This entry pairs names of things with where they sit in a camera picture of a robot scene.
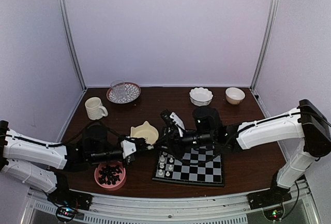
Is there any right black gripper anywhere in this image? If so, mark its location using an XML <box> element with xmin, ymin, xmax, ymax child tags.
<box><xmin>153</xmin><ymin>129</ymin><xmax>215</xmax><ymax>158</ymax></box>

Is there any cream cat-ear bowl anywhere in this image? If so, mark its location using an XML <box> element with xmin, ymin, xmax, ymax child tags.
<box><xmin>130</xmin><ymin>121</ymin><xmax>159</xmax><ymax>145</ymax></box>

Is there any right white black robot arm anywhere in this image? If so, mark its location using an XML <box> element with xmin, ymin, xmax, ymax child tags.
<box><xmin>155</xmin><ymin>99</ymin><xmax>330</xmax><ymax>204</ymax></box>

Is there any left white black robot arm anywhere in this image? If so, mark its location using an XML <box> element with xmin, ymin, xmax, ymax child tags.
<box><xmin>1</xmin><ymin>121</ymin><xmax>153</xmax><ymax>205</ymax></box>

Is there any pile of black chess pieces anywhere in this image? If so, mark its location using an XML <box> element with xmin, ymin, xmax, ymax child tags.
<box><xmin>98</xmin><ymin>165</ymin><xmax>122</xmax><ymax>185</ymax></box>

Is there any white scalloped dish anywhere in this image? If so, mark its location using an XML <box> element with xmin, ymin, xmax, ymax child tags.
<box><xmin>189</xmin><ymin>87</ymin><xmax>214</xmax><ymax>107</ymax></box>

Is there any pink cat-ear bowl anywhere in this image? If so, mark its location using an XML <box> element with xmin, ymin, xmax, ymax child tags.
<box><xmin>94</xmin><ymin>161</ymin><xmax>127</xmax><ymax>191</ymax></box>

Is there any cream ribbed mug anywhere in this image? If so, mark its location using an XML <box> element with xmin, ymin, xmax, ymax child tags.
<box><xmin>85</xmin><ymin>97</ymin><xmax>109</xmax><ymax>121</ymax></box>

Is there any black white chessboard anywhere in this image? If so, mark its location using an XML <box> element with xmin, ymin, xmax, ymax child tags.
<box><xmin>152</xmin><ymin>146</ymin><xmax>225</xmax><ymax>187</ymax></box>

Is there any small cream bowl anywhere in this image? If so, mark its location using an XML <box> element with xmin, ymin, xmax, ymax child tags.
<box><xmin>225</xmin><ymin>87</ymin><xmax>246</xmax><ymax>105</ymax></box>

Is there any clear drinking glass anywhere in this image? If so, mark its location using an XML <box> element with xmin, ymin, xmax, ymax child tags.
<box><xmin>111</xmin><ymin>80</ymin><xmax>126</xmax><ymax>100</ymax></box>

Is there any patterned ceramic plate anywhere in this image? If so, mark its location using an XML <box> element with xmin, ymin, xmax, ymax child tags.
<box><xmin>106</xmin><ymin>82</ymin><xmax>141</xmax><ymax>104</ymax></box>

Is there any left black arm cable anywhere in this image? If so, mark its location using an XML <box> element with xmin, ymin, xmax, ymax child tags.
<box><xmin>59</xmin><ymin>122</ymin><xmax>130</xmax><ymax>147</ymax></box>

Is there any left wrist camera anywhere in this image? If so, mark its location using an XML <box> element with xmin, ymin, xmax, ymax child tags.
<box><xmin>120</xmin><ymin>140</ymin><xmax>137</xmax><ymax>159</ymax></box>

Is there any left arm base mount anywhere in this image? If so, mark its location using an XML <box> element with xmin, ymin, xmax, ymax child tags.
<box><xmin>47</xmin><ymin>190</ymin><xmax>93</xmax><ymax>211</ymax></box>

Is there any aluminium front rail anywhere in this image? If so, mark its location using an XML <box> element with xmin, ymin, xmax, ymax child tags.
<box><xmin>22</xmin><ymin>180</ymin><xmax>321</xmax><ymax>224</ymax></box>

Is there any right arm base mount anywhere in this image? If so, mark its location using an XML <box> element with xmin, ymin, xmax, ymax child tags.
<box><xmin>247</xmin><ymin>189</ymin><xmax>292</xmax><ymax>210</ymax></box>

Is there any right aluminium frame post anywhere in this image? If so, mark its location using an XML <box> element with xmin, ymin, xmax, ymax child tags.
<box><xmin>250</xmin><ymin>0</ymin><xmax>279</xmax><ymax>92</ymax></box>

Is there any aluminium frame post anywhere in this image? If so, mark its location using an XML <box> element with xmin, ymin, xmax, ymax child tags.
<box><xmin>250</xmin><ymin>0</ymin><xmax>279</xmax><ymax>92</ymax></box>
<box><xmin>58</xmin><ymin>0</ymin><xmax>87</xmax><ymax>91</ymax></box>

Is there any left aluminium frame post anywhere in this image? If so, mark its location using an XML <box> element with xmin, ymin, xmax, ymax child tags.
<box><xmin>58</xmin><ymin>0</ymin><xmax>87</xmax><ymax>91</ymax></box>

